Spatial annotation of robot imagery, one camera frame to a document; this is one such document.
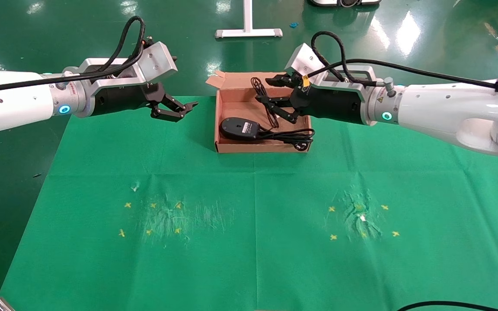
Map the loose black cable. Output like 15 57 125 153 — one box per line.
398 301 498 311

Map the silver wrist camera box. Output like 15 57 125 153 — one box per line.
76 41 178 96
284 42 383 93

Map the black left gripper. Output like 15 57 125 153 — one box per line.
91 83 199 123

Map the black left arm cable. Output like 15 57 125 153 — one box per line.
0 16 146 95

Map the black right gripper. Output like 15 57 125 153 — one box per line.
255 73 368 126

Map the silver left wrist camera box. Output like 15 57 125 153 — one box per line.
76 41 178 96

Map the green table cloth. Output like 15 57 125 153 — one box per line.
0 96 498 311

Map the thick black plug cable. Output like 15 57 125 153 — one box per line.
258 127 316 152

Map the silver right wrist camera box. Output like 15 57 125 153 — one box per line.
284 42 383 93

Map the white T-shaped stand base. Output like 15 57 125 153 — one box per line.
214 0 283 39

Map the black and white machine base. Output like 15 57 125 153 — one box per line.
308 0 382 8

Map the brown open cardboard box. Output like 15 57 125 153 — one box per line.
205 69 316 154

